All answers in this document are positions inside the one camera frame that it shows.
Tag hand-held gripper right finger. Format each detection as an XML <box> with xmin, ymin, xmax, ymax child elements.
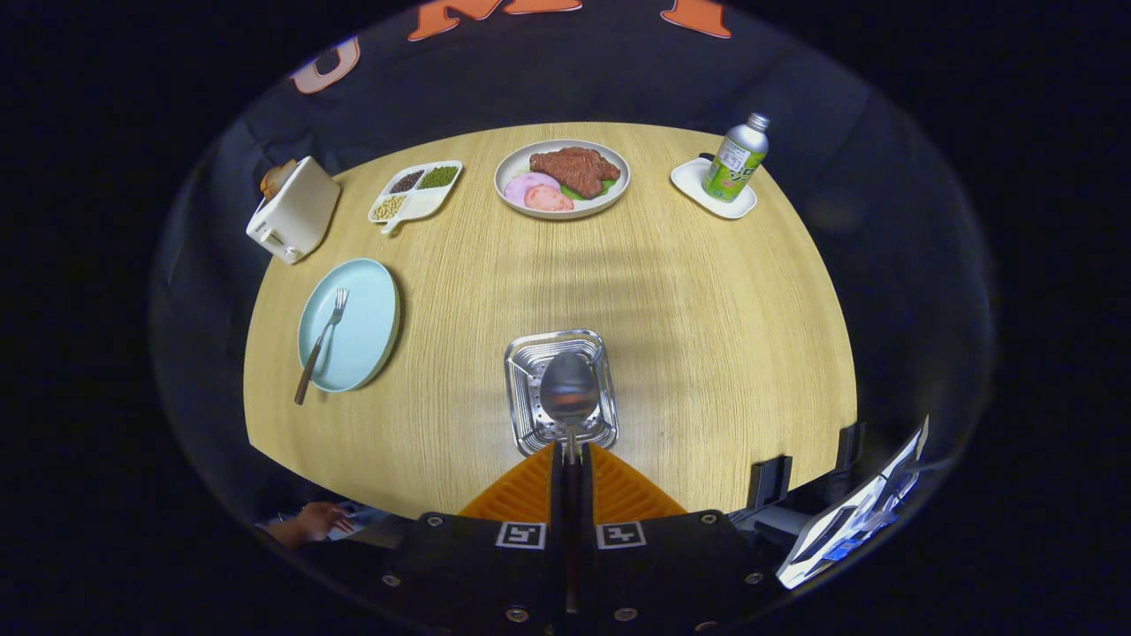
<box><xmin>581</xmin><ymin>442</ymin><xmax>780</xmax><ymax>636</ymax></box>

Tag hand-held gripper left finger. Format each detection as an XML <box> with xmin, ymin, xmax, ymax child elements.
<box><xmin>380</xmin><ymin>442</ymin><xmax>567</xmax><ymax>636</ymax></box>

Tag metal spoon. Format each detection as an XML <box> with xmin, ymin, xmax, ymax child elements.
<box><xmin>539</xmin><ymin>351</ymin><xmax>602</xmax><ymax>615</ymax></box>

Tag white paper sheets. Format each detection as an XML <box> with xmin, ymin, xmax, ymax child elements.
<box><xmin>776</xmin><ymin>415</ymin><xmax>930</xmax><ymax>590</ymax></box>

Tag square metal tray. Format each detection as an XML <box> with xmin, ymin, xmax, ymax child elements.
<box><xmin>504</xmin><ymin>329</ymin><xmax>619</xmax><ymax>457</ymax></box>

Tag light blue round plate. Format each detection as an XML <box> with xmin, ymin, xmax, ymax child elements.
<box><xmin>297</xmin><ymin>258</ymin><xmax>401</xmax><ymax>393</ymax></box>

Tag white divided dish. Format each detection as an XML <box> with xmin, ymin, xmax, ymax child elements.
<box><xmin>368</xmin><ymin>160</ymin><xmax>464</xmax><ymax>235</ymax></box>

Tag white square saucer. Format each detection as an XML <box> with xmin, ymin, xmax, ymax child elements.
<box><xmin>670</xmin><ymin>156</ymin><xmax>758</xmax><ymax>220</ymax></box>

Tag pink ham slices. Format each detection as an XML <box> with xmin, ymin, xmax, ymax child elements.
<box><xmin>504</xmin><ymin>171</ymin><xmax>575</xmax><ymax>212</ymax></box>

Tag white toaster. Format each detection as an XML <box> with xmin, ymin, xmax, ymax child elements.
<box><xmin>246</xmin><ymin>156</ymin><xmax>341</xmax><ymax>265</ymax></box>

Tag beige round food plate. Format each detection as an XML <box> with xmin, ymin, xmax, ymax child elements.
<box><xmin>493</xmin><ymin>140</ymin><xmax>632</xmax><ymax>220</ymax></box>

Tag brown meat steak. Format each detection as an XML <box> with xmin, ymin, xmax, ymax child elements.
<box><xmin>529</xmin><ymin>147</ymin><xmax>621</xmax><ymax>199</ymax></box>

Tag green labelled metal bottle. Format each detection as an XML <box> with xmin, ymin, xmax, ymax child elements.
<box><xmin>702</xmin><ymin>112</ymin><xmax>770</xmax><ymax>203</ymax></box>

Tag toasted bread slices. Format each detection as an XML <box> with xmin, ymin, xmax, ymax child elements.
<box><xmin>260</xmin><ymin>160</ymin><xmax>298</xmax><ymax>201</ymax></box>

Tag fork with brown handle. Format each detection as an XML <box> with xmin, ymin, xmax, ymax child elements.
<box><xmin>294</xmin><ymin>287</ymin><xmax>350</xmax><ymax>406</ymax></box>

